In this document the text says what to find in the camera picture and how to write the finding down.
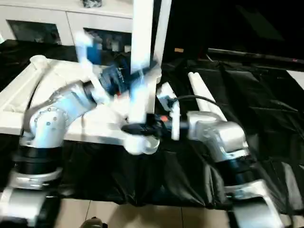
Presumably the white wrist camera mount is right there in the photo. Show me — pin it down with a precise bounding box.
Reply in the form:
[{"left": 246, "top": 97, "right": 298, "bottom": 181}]
[
  {"left": 156, "top": 82, "right": 181, "bottom": 141},
  {"left": 73, "top": 30, "right": 111, "bottom": 105}
]

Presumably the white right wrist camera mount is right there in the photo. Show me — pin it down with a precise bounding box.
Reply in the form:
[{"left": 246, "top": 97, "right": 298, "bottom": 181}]
[{"left": 156, "top": 82, "right": 181, "bottom": 141}]

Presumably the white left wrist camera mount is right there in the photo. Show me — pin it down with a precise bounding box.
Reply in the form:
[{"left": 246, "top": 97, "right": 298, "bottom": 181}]
[{"left": 73, "top": 30, "right": 111, "bottom": 105}]

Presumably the white cabinet with glass doors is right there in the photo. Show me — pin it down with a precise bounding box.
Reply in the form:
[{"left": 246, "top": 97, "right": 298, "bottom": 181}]
[{"left": 0, "top": 0, "right": 133, "bottom": 52}]

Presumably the long dark bar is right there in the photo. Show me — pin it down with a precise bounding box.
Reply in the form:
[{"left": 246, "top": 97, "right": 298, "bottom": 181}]
[{"left": 207, "top": 48, "right": 304, "bottom": 64}]

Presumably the white plastic table top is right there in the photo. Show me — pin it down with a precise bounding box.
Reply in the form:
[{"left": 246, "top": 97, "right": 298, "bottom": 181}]
[{"left": 0, "top": 55, "right": 162, "bottom": 155}]

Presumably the white plastic table leg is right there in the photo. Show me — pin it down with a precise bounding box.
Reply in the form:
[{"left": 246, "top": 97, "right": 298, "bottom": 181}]
[
  {"left": 127, "top": 0, "right": 159, "bottom": 126},
  {"left": 192, "top": 72, "right": 230, "bottom": 122},
  {"left": 187, "top": 72, "right": 211, "bottom": 112},
  {"left": 152, "top": 0, "right": 172, "bottom": 69}
]

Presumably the clear bag of dark parts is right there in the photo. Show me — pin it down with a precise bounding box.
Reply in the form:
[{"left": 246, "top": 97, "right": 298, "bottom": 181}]
[{"left": 80, "top": 0, "right": 103, "bottom": 9}]

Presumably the black mat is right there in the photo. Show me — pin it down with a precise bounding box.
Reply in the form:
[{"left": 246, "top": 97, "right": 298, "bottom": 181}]
[{"left": 0, "top": 39, "right": 304, "bottom": 214}]

